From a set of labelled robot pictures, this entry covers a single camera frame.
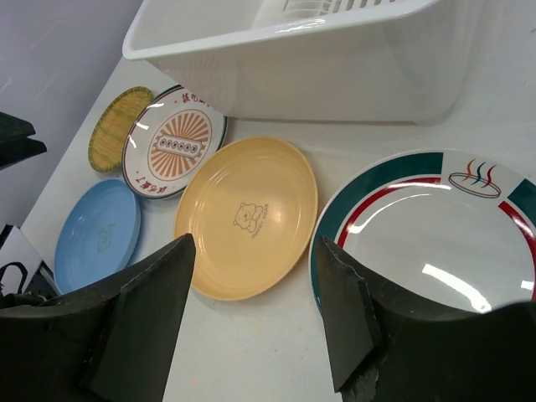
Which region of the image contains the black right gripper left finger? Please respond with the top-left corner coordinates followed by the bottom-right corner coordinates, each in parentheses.
top-left (1, 234), bottom-right (196, 401)

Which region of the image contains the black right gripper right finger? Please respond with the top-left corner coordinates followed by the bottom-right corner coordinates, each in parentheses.
top-left (315, 237), bottom-right (535, 401)

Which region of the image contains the light blue plate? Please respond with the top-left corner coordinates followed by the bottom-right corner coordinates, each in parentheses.
top-left (54, 178), bottom-right (142, 294)

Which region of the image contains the white plate green red rim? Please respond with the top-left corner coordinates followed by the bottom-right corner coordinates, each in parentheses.
top-left (314, 149), bottom-right (535, 313)

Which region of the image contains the woven pattern yellow plate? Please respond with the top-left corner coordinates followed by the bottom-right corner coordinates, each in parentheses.
top-left (88, 86), bottom-right (154, 173)

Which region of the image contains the yellow bear plate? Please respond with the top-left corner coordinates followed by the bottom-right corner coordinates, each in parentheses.
top-left (174, 137), bottom-right (318, 301)

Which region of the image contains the white plate orange sunburst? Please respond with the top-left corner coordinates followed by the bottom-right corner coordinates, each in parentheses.
top-left (121, 85), bottom-right (228, 199)

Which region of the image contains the white plastic bin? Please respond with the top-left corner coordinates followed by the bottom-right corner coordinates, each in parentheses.
top-left (122, 1), bottom-right (500, 124)

